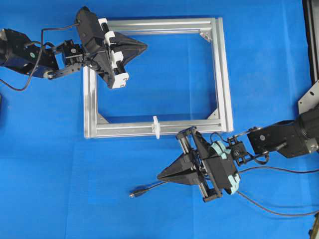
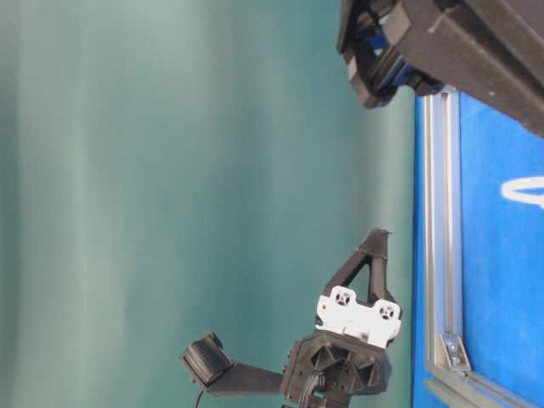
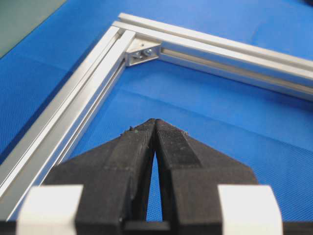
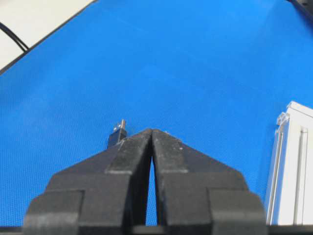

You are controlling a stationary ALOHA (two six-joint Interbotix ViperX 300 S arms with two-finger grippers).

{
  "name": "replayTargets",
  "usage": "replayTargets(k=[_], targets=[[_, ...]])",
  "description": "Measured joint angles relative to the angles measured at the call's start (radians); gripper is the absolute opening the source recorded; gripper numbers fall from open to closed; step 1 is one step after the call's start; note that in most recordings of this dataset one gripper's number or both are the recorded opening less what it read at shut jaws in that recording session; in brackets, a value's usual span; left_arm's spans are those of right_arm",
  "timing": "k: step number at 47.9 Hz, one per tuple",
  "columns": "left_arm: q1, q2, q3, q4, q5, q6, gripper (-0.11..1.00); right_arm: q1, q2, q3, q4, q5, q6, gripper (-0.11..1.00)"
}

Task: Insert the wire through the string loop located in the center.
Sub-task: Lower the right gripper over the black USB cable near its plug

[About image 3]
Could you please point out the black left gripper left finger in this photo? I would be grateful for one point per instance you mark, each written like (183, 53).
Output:
(96, 192)

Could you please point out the silver corner bracket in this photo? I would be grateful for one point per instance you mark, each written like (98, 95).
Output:
(140, 51)

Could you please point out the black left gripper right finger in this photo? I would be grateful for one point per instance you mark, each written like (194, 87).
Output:
(205, 192)

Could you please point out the aluminium extrusion frame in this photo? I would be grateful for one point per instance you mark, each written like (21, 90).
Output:
(56, 132)

